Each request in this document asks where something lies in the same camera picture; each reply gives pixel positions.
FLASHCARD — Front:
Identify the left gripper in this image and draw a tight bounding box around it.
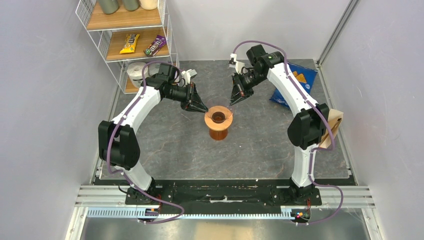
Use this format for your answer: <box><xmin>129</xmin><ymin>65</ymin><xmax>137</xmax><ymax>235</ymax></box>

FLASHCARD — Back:
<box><xmin>164</xmin><ymin>82</ymin><xmax>208</xmax><ymax>114</ymax></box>

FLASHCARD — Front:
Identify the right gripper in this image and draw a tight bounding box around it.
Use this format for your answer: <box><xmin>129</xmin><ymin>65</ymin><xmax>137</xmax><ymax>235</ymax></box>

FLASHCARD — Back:
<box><xmin>228</xmin><ymin>69</ymin><xmax>265</xmax><ymax>106</ymax></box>

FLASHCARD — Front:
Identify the wooden dripper ring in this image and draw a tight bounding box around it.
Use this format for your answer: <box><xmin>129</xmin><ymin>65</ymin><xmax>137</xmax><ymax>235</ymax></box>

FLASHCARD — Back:
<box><xmin>203</xmin><ymin>105</ymin><xmax>234</xmax><ymax>131</ymax></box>

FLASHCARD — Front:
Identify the amber glass carafe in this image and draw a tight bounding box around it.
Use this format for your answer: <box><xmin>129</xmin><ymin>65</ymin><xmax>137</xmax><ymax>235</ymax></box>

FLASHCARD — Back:
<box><xmin>209</xmin><ymin>128</ymin><xmax>228</xmax><ymax>141</ymax></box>

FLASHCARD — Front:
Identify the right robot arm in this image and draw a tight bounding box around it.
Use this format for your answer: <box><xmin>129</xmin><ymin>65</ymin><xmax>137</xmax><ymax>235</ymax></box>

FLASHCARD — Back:
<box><xmin>229</xmin><ymin>44</ymin><xmax>330</xmax><ymax>205</ymax></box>

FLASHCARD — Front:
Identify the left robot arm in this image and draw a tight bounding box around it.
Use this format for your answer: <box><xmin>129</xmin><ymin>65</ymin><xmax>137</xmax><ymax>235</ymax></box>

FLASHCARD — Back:
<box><xmin>98</xmin><ymin>62</ymin><xmax>208</xmax><ymax>205</ymax></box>

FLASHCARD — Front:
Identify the wooden filter holder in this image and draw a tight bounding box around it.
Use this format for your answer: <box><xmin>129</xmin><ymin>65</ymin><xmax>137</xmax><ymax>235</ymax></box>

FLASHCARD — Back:
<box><xmin>319</xmin><ymin>108</ymin><xmax>344</xmax><ymax>149</ymax></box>

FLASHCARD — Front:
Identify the grey paper roll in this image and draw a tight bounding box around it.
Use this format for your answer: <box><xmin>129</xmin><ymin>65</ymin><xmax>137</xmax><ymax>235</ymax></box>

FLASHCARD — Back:
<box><xmin>148</xmin><ymin>63</ymin><xmax>161</xmax><ymax>77</ymax></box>

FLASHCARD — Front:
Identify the purple candy bar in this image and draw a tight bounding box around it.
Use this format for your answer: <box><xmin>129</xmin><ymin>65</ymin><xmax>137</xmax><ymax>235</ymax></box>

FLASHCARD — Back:
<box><xmin>143</xmin><ymin>35</ymin><xmax>167</xmax><ymax>57</ymax></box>

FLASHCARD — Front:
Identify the white paper roll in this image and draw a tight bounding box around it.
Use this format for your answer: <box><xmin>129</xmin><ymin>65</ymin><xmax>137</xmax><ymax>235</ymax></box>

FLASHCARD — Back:
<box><xmin>126</xmin><ymin>62</ymin><xmax>149</xmax><ymax>89</ymax></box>

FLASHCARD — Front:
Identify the blue Doritos chip bag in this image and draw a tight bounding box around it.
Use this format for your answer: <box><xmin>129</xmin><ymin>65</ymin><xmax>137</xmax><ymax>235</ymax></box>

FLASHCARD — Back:
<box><xmin>269</xmin><ymin>62</ymin><xmax>318</xmax><ymax>109</ymax></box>

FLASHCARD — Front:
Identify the yellow M&M's bag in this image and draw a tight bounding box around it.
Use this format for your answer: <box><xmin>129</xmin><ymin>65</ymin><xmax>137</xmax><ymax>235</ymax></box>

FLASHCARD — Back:
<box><xmin>119</xmin><ymin>33</ymin><xmax>140</xmax><ymax>54</ymax></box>

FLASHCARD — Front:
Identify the cream jar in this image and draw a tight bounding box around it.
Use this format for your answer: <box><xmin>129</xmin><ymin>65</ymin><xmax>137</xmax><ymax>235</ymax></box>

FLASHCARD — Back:
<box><xmin>139</xmin><ymin>0</ymin><xmax>158</xmax><ymax>11</ymax></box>

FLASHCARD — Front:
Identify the green jar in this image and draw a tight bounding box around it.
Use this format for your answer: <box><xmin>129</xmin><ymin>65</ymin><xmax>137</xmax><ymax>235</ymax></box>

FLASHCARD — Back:
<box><xmin>96</xmin><ymin>0</ymin><xmax>120</xmax><ymax>15</ymax></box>
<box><xmin>122</xmin><ymin>0</ymin><xmax>140</xmax><ymax>12</ymax></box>

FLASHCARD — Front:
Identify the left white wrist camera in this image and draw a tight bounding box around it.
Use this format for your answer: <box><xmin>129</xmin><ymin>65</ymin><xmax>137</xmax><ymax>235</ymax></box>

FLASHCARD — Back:
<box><xmin>179</xmin><ymin>69</ymin><xmax>198</xmax><ymax>87</ymax></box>

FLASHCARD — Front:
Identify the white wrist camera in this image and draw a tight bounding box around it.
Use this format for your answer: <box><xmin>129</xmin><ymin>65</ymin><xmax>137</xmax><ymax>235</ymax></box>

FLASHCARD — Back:
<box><xmin>228</xmin><ymin>53</ymin><xmax>245</xmax><ymax>74</ymax></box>
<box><xmin>179</xmin><ymin>69</ymin><xmax>198</xmax><ymax>87</ymax></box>

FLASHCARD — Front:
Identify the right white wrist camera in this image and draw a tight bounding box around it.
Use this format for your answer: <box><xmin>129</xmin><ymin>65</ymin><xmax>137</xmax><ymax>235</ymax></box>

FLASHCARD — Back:
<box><xmin>228</xmin><ymin>53</ymin><xmax>245</xmax><ymax>74</ymax></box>

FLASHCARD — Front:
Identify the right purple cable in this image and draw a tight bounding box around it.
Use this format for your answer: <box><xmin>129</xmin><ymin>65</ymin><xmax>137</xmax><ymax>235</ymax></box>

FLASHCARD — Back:
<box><xmin>231</xmin><ymin>40</ymin><xmax>344</xmax><ymax>226</ymax></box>

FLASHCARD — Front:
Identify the white wire shelf rack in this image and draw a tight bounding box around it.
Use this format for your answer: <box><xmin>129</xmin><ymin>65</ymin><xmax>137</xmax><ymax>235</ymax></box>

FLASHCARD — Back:
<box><xmin>75</xmin><ymin>0</ymin><xmax>180</xmax><ymax>94</ymax></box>

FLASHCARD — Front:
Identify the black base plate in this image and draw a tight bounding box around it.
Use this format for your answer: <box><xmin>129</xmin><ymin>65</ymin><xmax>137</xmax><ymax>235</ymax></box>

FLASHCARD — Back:
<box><xmin>125</xmin><ymin>179</ymin><xmax>322</xmax><ymax>215</ymax></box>

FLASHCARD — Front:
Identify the aluminium rail frame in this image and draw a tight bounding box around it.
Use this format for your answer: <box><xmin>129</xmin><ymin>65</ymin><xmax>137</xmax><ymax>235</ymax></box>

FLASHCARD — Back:
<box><xmin>66</xmin><ymin>168</ymin><xmax>384</xmax><ymax>240</ymax></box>

